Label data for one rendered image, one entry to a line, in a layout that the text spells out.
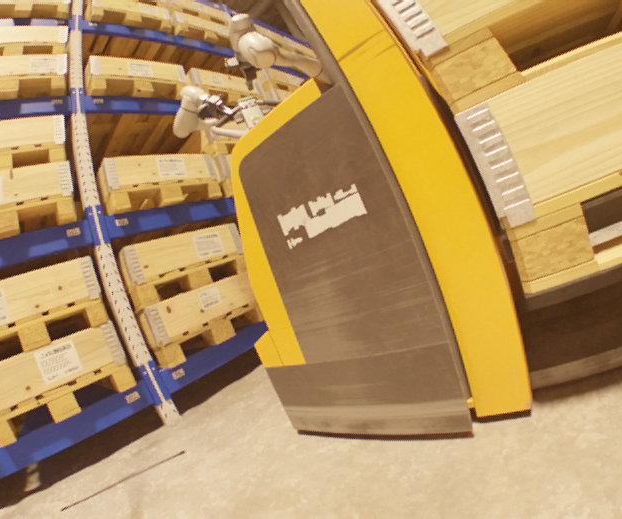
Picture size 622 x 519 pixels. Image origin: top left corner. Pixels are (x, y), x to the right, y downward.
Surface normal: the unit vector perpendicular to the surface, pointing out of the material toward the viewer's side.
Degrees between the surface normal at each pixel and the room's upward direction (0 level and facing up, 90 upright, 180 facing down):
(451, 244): 90
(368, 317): 90
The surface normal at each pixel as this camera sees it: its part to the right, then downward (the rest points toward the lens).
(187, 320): 0.73, -0.30
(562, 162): -0.57, 0.23
